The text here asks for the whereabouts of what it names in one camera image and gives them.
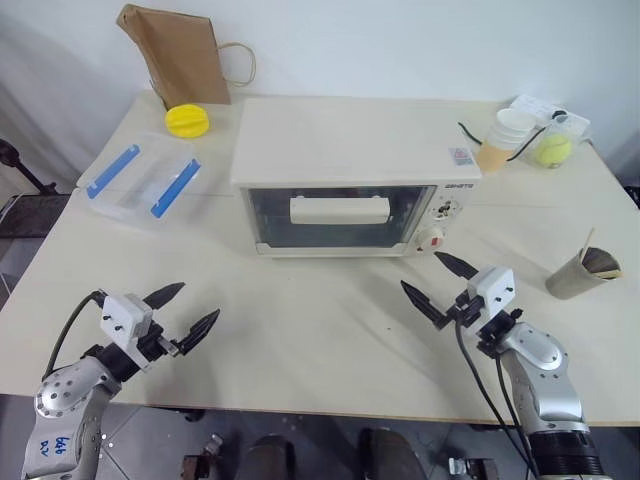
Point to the black case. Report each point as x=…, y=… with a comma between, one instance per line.
x=30, y=215

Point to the wooden stir stick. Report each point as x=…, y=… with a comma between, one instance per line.
x=586, y=247

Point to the clear plastic bag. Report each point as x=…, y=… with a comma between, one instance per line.
x=575, y=127

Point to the white toaster oven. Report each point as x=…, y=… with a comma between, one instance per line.
x=350, y=145

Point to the black tripod stand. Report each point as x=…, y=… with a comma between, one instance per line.
x=22, y=172

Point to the white paper cup stack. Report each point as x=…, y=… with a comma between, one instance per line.
x=510, y=129

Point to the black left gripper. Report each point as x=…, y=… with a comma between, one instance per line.
x=152, y=342

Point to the grey paper cup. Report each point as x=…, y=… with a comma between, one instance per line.
x=572, y=280

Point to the yellow tennis ball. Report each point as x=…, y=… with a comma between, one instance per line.
x=552, y=151

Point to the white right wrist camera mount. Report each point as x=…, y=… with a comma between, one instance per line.
x=492, y=290

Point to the small metal fitting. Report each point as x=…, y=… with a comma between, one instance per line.
x=202, y=460
x=470, y=469

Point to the yellow ribbed toy fruit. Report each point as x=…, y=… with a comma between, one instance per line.
x=187, y=121

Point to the blue box lid clip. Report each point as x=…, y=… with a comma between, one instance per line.
x=175, y=187
x=112, y=170

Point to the brown paper bag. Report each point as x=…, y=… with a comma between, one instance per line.
x=185, y=55

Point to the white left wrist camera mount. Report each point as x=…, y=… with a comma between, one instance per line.
x=122, y=315

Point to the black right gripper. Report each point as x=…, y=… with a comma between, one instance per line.
x=467, y=310

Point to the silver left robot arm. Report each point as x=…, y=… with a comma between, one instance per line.
x=60, y=395

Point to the clear plastic storage box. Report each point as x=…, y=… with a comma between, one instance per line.
x=135, y=177

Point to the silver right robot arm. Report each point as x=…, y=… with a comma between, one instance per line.
x=542, y=380

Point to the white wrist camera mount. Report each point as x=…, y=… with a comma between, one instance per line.
x=492, y=290
x=122, y=315

